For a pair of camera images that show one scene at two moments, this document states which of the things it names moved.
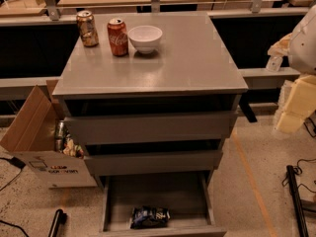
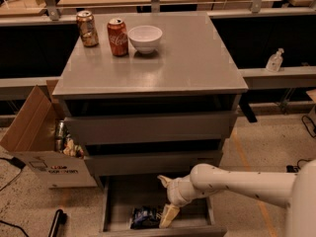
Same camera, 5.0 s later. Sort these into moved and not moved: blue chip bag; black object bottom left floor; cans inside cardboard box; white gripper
Moved: white gripper
Not moved: blue chip bag; cans inside cardboard box; black object bottom left floor
